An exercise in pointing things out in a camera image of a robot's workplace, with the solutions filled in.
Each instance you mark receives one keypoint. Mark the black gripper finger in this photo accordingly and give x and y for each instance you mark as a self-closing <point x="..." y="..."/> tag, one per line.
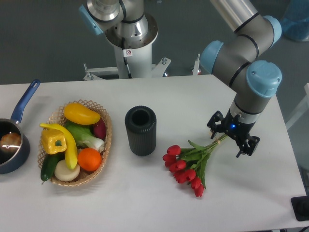
<point x="247" y="146"/>
<point x="216" y="124"/>

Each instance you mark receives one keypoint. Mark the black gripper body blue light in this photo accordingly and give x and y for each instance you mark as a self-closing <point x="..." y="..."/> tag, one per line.
<point x="235" y="128"/>

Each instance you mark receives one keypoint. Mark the red tulip bouquet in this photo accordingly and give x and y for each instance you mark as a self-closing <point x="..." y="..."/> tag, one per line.
<point x="188" y="165"/>

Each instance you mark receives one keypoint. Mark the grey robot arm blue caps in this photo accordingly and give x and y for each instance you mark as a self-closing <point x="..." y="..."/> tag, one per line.
<point x="132" y="31"/>

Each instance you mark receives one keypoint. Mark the black ribbed vase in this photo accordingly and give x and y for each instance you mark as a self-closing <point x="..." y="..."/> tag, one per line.
<point x="140" y="122"/>

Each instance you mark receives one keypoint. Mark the black device at table edge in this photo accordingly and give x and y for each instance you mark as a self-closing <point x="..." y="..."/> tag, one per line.
<point x="301" y="207"/>

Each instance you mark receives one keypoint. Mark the dark red radish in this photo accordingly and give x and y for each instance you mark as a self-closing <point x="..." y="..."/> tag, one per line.
<point x="99" y="129"/>

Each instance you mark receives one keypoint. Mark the blue mesh bag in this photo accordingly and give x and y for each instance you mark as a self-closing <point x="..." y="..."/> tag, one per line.
<point x="295" y="21"/>

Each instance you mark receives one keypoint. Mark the orange fruit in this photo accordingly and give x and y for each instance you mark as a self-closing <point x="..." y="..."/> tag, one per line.
<point x="89" y="159"/>

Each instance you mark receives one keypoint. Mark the green lettuce bok choy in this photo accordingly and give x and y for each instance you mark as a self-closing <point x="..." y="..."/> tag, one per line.
<point x="84" y="137"/>

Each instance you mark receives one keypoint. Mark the yellow mango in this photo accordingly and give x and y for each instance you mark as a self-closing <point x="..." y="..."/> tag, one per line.
<point x="79" y="114"/>

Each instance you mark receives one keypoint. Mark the yellow banana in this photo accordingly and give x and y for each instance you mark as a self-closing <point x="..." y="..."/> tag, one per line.
<point x="71" y="153"/>

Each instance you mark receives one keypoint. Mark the white round onion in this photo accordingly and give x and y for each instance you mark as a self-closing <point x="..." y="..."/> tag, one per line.
<point x="63" y="173"/>

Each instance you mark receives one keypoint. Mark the yellow bell pepper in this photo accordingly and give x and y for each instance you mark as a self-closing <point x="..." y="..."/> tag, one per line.
<point x="53" y="141"/>

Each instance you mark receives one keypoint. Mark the green cucumber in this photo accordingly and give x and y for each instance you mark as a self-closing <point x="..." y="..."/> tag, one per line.
<point x="49" y="165"/>

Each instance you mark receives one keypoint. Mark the blue saucepan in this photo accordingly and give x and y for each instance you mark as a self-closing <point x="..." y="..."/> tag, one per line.
<point x="14" y="145"/>

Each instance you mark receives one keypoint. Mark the white frame at right edge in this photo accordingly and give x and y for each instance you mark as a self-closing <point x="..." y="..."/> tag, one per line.
<point x="299" y="110"/>

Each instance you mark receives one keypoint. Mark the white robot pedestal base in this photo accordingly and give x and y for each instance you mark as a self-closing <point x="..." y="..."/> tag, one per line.
<point x="131" y="63"/>

